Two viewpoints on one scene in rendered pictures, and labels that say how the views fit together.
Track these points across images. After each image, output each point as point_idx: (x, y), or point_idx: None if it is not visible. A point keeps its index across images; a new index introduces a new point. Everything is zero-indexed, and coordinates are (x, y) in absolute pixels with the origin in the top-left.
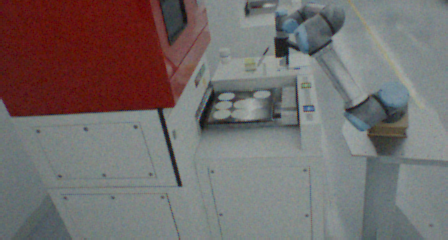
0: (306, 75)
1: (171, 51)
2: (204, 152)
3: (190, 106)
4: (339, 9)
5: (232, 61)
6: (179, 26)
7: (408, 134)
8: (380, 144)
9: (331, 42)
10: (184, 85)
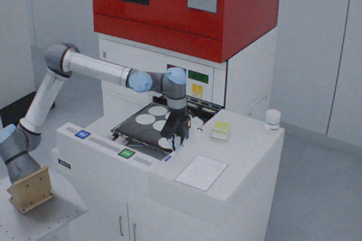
0: (151, 166)
1: (104, 1)
2: (129, 106)
3: (144, 69)
4: (49, 47)
5: (268, 135)
6: None
7: (10, 204)
8: None
9: (47, 66)
10: (114, 34)
